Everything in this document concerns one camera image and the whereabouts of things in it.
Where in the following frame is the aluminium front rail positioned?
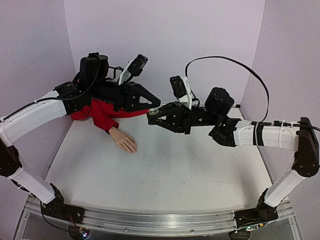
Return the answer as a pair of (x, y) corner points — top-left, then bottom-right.
(14, 195), (302, 240)

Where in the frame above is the red cloth garment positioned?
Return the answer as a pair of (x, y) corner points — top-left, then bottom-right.
(70, 99), (149, 134)

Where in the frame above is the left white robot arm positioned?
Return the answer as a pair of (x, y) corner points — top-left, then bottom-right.
(0, 52), (161, 224)

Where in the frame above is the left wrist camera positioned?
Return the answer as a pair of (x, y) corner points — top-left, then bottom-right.
(118, 54), (149, 85)

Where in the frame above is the mannequin hand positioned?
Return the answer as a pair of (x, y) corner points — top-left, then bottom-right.
(109, 126), (138, 154)

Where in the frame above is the right black camera cable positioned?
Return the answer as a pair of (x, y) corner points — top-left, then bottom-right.
(184, 56), (271, 123)

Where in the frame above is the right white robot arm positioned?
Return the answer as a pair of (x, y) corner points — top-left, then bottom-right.
(147, 87), (320, 230)

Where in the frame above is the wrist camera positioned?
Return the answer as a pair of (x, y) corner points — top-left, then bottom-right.
(118, 54), (149, 85)
(169, 75), (195, 110)

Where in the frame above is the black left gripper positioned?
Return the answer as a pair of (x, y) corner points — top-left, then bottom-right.
(91, 79), (164, 113)

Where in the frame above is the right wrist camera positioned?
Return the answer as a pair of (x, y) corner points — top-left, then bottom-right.
(169, 75), (195, 110)

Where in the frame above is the yellow nail polish bottle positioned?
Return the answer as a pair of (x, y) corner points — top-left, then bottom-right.
(147, 108), (160, 116)

